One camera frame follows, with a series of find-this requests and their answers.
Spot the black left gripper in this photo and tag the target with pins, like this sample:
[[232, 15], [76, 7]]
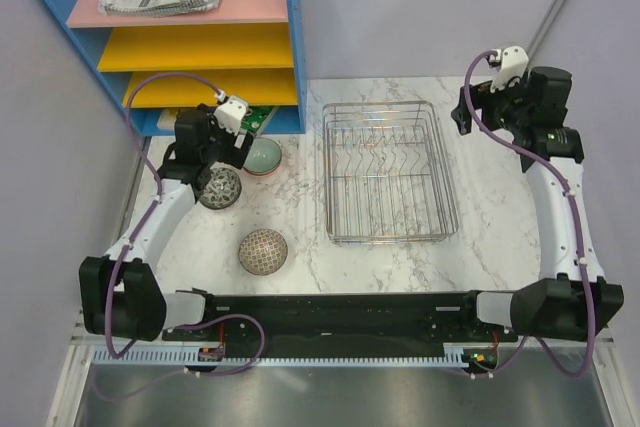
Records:
[[240, 154]]

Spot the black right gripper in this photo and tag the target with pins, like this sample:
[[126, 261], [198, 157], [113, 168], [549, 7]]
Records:
[[484, 99]]

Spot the black white floral bowl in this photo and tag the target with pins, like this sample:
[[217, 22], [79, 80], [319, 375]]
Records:
[[223, 189]]

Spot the chrome wire dish rack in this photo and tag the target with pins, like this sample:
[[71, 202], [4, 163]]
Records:
[[386, 174]]

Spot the brown lattice pattern bowl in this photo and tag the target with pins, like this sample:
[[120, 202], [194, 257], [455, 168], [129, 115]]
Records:
[[263, 252]]

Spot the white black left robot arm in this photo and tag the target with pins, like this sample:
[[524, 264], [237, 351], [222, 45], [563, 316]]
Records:
[[120, 295]]

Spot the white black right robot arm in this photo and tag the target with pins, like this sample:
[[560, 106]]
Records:
[[572, 299]]

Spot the celadon green bowl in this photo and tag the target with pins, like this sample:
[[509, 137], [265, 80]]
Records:
[[264, 155]]

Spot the green white book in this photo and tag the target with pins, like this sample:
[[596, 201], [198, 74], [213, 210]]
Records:
[[257, 118]]

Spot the pink bowl under green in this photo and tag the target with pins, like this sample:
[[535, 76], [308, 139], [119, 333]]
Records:
[[258, 174]]

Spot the yellow white book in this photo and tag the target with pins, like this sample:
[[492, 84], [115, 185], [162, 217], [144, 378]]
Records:
[[172, 118]]

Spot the blue pink yellow shelf unit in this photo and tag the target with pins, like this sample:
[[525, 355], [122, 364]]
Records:
[[250, 48]]

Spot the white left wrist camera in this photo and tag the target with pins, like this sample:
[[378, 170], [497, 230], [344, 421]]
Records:
[[230, 114]]

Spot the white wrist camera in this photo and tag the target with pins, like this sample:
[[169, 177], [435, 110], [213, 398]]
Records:
[[510, 64], [230, 114]]

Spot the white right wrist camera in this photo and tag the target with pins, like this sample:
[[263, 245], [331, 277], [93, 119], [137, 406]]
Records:
[[510, 64]]

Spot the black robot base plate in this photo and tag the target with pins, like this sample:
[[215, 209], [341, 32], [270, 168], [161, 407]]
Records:
[[377, 325]]

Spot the aluminium frame rail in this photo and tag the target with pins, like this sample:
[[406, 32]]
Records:
[[80, 335]]

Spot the white slotted cable duct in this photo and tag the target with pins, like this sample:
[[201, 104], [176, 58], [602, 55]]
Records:
[[175, 356]]

